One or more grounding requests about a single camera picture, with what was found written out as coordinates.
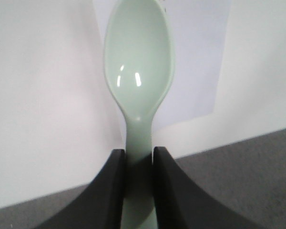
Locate mint green plastic spoon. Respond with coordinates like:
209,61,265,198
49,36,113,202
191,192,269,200
104,0,174,229

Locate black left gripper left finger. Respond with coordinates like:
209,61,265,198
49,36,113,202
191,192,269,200
36,149,126,229

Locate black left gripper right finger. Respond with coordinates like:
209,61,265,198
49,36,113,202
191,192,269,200
153,146,262,229

